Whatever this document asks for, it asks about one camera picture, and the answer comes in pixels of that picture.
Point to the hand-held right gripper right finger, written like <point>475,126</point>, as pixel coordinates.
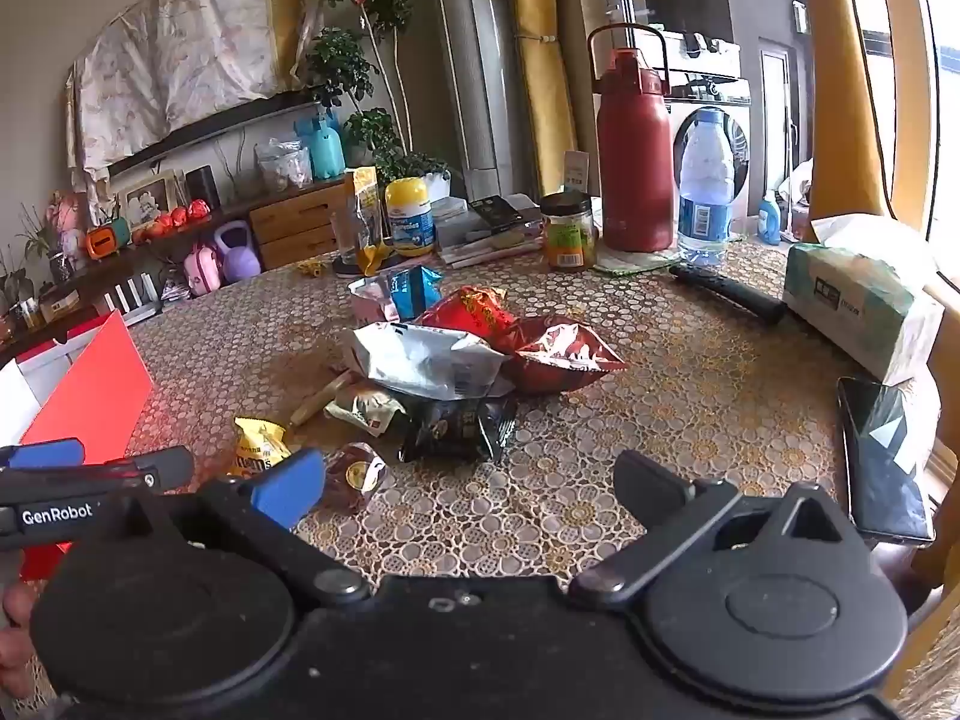
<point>649,487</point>

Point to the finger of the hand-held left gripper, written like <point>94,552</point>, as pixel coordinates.
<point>154,469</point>
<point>41,454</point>

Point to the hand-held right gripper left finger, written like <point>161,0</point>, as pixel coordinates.
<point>289,487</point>

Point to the round brown pastry packet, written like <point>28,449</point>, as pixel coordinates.
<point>356,472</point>

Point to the red cardboard box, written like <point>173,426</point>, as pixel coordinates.
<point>90,382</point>

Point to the sausage stick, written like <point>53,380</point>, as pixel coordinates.
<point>319,401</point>

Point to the silver snack bag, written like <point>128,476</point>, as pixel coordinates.
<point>420,356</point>

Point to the person's left hand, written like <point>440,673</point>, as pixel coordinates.
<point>15,637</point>

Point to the yellow candy packet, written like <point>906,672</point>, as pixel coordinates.
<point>259,450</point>

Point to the small beige snack packet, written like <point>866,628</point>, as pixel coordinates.
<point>367,411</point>

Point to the dark red snack bag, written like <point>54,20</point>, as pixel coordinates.
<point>562,356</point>

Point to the black snack bag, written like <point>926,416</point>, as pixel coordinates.
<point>457,427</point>

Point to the pink toy bag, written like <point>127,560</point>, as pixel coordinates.
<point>202,274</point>

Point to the pink white snack packet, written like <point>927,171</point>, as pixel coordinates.
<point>371,300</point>

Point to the small yellow wrapper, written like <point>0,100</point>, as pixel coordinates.
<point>310,266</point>

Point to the dark round tray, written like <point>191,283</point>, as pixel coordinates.
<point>345,270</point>

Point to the purple kettlebell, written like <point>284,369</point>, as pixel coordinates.
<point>238,259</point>

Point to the green coaster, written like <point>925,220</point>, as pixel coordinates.
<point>630,261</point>

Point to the pink doll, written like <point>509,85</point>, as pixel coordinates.
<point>69,225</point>

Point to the black smartphone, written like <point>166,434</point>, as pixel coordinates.
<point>881,465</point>

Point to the blue snack packet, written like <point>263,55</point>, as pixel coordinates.
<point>416,291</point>

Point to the row of red ornaments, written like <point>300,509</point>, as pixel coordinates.
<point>176,217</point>

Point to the glass cup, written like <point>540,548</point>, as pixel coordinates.
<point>346,236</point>

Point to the jar with black lid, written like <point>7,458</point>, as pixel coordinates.
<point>568,236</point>

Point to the wooden television cabinet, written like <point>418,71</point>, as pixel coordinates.
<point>292,219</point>

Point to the green tissue pack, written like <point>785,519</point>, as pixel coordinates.
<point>855,307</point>

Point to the black speaker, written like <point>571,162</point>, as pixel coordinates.
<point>202,187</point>

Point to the stack of books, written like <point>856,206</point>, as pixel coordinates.
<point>487,244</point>

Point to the blue detergent bottle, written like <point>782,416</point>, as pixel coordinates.
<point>769,221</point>

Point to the white bottle yellow cap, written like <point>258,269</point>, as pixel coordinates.
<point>409,217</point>

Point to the yellow standing pouch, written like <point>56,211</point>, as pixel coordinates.
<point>367,195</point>

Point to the clear water bottle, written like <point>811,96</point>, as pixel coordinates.
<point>705,187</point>

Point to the small black box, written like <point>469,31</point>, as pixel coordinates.
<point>502,211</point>

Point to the clear plastic bag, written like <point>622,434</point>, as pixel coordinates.
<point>283,165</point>

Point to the red thermos bottle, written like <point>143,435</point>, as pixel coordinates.
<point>634,165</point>

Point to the white card box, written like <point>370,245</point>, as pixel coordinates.
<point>577,171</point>

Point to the turquoise bottle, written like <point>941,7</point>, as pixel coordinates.
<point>324,150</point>

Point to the black television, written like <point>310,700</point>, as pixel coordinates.
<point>225,124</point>

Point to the white washing machine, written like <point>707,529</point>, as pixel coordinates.
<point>739,135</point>

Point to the floral cover cloth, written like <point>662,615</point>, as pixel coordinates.
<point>172,60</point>

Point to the yellow curtain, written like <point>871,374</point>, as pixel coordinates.
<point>540,75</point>
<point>840,90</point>

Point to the green potted tree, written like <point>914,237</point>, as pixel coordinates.
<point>360,52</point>

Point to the grey standing air conditioner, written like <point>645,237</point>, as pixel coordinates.
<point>472,52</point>

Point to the photo frame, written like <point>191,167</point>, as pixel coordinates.
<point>148,201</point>

